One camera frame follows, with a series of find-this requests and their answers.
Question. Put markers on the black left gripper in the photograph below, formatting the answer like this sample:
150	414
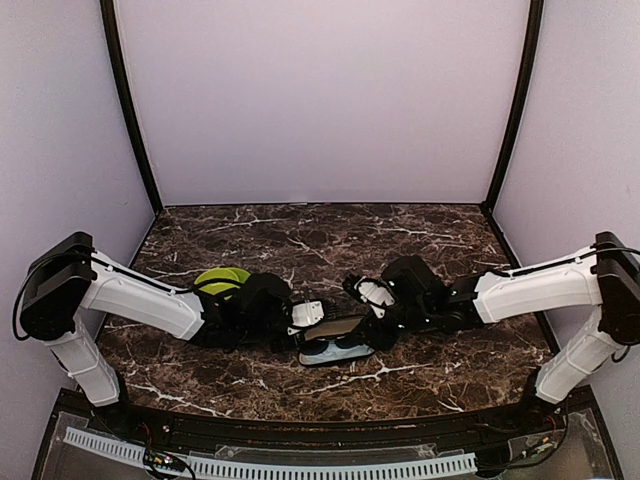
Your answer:
286	347

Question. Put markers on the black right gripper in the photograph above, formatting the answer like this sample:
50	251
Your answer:
378	337

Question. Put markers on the black quilted glasses case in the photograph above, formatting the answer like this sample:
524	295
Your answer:
344	329

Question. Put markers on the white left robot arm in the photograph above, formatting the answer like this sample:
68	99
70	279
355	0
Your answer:
73	276

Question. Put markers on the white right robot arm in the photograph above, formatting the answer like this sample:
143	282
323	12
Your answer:
604	276

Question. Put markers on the green bowl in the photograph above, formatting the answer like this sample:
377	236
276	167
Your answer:
221	280

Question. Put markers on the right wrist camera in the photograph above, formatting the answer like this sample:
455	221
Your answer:
369	291

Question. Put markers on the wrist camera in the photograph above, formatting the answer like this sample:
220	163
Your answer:
369	291
305	314

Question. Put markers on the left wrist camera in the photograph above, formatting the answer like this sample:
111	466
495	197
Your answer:
305	314

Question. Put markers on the black corner frame post left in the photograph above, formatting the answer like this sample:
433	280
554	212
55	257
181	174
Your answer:
126	101

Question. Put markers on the black corner frame post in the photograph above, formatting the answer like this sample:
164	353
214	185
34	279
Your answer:
517	107
126	101

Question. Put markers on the black corner frame post right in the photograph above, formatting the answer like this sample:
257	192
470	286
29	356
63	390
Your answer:
517	107

